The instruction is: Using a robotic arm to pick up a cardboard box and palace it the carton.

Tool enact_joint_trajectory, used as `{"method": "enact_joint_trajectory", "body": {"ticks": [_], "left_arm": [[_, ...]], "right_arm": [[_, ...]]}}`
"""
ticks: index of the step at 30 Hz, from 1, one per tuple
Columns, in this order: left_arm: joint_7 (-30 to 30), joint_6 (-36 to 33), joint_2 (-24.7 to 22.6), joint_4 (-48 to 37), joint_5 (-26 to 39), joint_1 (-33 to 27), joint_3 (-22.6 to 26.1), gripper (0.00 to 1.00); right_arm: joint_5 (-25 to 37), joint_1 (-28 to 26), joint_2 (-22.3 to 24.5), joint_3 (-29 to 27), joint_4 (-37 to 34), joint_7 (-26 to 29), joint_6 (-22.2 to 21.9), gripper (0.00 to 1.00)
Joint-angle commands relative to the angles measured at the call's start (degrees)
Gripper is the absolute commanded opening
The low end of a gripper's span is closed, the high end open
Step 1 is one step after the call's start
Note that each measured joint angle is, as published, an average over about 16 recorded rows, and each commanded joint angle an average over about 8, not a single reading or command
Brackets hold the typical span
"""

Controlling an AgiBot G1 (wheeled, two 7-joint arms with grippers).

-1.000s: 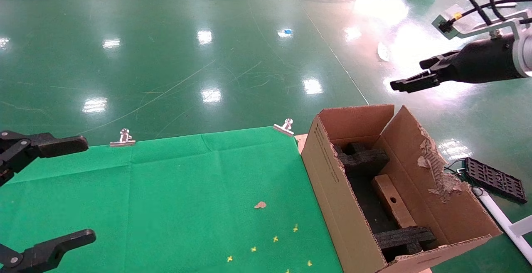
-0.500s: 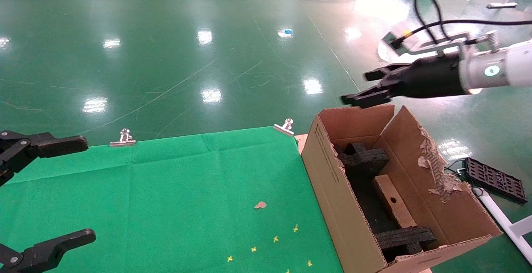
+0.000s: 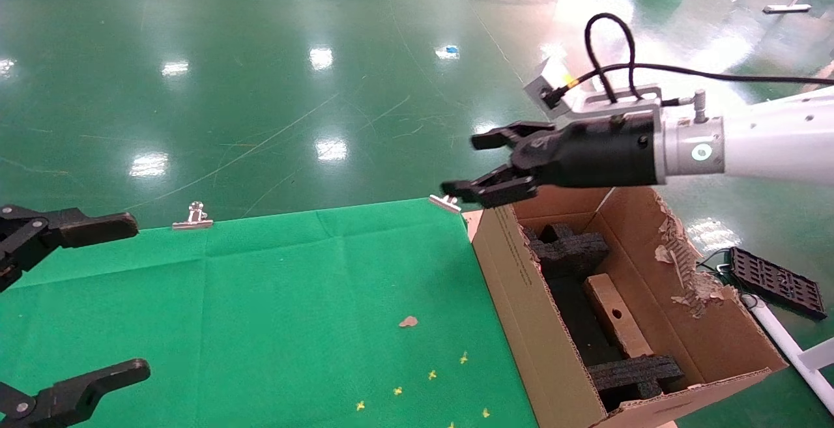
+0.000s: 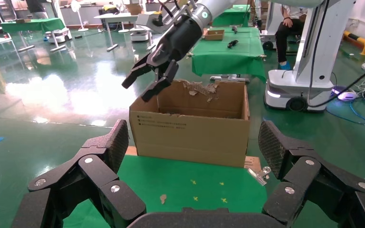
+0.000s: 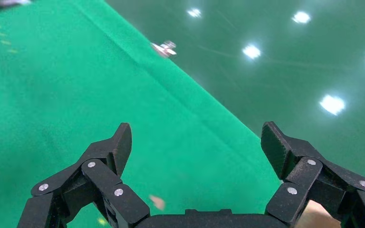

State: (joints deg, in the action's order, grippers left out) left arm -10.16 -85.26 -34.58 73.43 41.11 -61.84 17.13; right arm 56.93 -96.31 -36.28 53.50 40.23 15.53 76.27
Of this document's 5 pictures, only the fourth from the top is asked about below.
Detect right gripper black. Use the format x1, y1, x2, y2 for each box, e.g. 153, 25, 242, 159
122, 15, 204, 102

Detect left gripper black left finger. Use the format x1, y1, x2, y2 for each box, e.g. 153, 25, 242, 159
10, 119, 147, 228

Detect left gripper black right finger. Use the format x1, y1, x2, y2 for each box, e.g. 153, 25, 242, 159
258, 120, 365, 228

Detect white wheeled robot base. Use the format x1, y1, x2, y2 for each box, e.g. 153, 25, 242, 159
44, 28, 73, 44
129, 28, 154, 43

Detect brown cardboard box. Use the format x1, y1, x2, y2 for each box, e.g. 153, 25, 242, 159
126, 3, 144, 16

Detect large open cardboard carton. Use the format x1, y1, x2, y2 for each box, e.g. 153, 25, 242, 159
129, 79, 251, 168

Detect shallow cardboard tray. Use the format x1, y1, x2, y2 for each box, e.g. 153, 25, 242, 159
203, 28, 225, 41

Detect silver binder clip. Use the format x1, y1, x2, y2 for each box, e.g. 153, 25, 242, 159
248, 167, 271, 186

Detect white metal table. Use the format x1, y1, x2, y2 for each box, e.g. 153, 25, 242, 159
94, 12, 139, 53

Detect white standing fan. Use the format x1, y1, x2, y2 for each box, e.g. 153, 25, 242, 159
113, 0, 130, 34
70, 0, 89, 32

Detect green cloth covered table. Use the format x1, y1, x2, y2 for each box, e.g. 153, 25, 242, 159
0, 18, 66, 34
191, 27, 267, 83
212, 3, 259, 28

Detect green table cloth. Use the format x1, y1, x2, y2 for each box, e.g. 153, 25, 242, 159
63, 154, 268, 228

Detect white purple lit device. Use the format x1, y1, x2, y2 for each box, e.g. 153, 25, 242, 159
331, 86, 358, 102

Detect standing person dark shirt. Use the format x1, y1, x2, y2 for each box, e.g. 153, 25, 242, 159
25, 0, 56, 19

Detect white robot torso with base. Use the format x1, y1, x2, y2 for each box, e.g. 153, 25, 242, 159
263, 0, 357, 113

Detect seated person black trousers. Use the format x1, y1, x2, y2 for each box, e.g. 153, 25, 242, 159
275, 4, 310, 71

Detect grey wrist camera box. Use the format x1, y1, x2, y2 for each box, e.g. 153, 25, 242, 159
135, 12, 171, 35

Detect thick black braided cable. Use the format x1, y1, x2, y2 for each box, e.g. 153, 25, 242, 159
158, 0, 175, 18

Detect blue floor cable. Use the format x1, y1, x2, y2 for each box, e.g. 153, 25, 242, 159
326, 100, 365, 127

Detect long black hanging cable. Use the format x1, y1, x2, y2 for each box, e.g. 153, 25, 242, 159
306, 0, 365, 108

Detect yellow black guard rail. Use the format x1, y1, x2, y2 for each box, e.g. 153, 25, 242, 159
343, 30, 365, 61

